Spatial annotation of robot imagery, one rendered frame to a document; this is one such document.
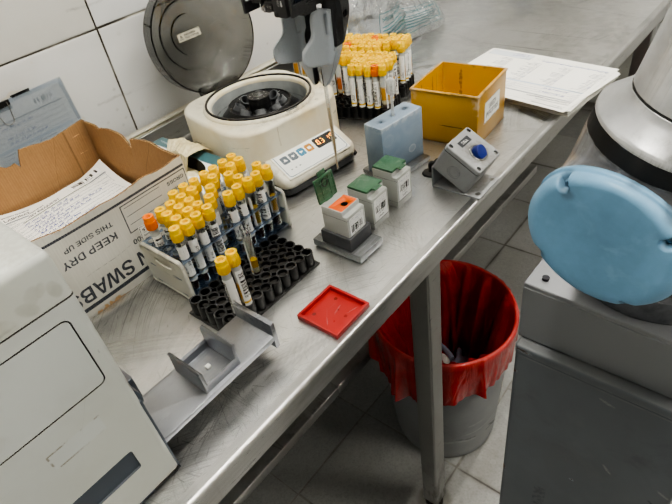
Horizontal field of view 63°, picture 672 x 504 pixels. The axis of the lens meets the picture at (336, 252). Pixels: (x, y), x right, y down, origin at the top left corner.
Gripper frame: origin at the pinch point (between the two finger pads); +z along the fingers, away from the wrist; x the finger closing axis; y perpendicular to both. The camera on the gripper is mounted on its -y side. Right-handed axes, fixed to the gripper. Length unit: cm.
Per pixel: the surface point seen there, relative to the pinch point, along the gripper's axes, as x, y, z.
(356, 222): 2.1, 0.2, 21.7
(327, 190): -2.9, -0.3, 17.9
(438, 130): -3.2, -32.8, 24.4
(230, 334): 0.5, 24.4, 22.9
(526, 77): 1, -62, 25
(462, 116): 1.5, -33.0, 20.8
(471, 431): 9, -24, 102
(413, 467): -2, -14, 114
